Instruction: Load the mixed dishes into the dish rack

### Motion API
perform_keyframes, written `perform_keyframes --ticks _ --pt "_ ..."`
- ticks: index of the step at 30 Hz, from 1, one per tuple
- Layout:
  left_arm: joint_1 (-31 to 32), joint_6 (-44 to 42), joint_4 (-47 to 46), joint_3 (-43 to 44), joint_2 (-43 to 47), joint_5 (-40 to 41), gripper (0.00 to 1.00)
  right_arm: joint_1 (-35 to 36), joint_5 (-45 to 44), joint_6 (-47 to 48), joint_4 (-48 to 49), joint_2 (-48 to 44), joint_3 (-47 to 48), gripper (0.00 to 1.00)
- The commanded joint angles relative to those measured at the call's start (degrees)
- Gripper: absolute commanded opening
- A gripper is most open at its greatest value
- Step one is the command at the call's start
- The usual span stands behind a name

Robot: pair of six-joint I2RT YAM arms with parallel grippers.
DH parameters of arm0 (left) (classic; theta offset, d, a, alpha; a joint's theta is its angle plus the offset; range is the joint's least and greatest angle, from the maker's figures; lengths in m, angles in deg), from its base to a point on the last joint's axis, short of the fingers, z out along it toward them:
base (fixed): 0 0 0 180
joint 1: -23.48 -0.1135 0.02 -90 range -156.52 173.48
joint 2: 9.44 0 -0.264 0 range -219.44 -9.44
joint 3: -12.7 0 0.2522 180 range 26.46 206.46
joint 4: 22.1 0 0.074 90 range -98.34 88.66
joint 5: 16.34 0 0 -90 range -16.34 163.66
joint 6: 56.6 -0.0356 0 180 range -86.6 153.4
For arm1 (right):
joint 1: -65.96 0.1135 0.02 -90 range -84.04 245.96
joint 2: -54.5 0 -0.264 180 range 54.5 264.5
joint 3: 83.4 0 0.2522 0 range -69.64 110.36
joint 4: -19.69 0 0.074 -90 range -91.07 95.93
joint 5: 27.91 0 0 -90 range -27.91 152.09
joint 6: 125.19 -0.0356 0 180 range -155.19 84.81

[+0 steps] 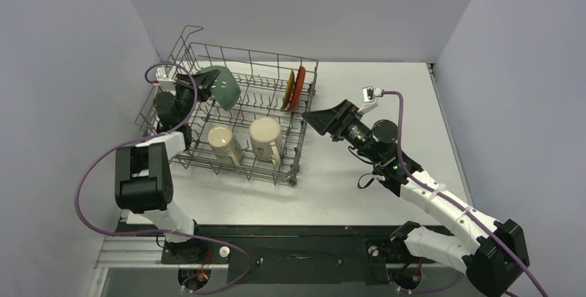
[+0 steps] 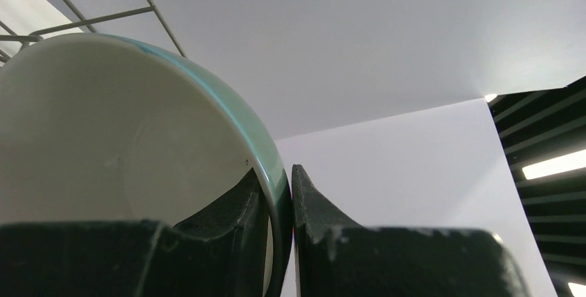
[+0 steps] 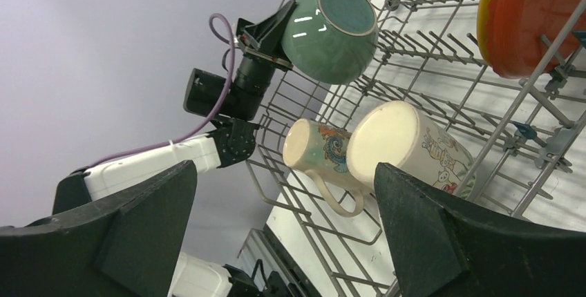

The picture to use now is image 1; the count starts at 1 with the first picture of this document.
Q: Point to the red plastic plate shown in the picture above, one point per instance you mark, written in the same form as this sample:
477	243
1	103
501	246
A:
298	88

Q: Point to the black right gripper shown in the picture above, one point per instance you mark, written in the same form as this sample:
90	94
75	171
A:
339	120

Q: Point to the cream mug with dragon print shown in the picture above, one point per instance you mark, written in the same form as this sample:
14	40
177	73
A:
224	145

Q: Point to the white bowl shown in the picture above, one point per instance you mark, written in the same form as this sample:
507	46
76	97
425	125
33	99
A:
225	90

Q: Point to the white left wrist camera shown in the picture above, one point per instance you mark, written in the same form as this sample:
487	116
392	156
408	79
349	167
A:
164	75

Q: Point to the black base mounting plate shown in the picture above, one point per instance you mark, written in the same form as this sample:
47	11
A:
295	255

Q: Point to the yellow patterned plate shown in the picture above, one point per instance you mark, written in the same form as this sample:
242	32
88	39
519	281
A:
288	91

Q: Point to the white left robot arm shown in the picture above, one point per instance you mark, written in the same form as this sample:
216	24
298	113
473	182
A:
143	179

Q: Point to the cream mug with floral print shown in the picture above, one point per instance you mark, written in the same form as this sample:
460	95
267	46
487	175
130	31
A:
266	139

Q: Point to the grey wire dish rack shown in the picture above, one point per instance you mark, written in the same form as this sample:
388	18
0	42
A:
262	77

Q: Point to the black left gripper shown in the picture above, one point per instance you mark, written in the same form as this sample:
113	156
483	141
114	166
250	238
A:
200	84

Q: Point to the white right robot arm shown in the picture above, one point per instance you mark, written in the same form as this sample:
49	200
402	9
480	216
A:
492	254

